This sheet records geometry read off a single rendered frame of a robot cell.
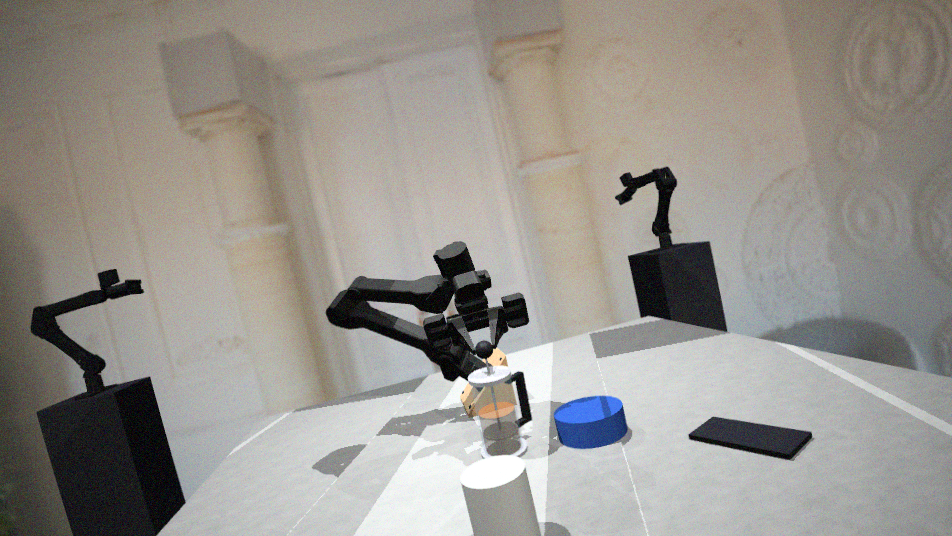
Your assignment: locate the glass coffee press with black knob plunger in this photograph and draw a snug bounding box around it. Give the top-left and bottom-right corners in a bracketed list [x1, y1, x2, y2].
[468, 341, 533, 460]

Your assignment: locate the blue cylinder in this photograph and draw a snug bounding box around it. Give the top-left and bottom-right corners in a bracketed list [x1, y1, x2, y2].
[554, 396, 628, 449]

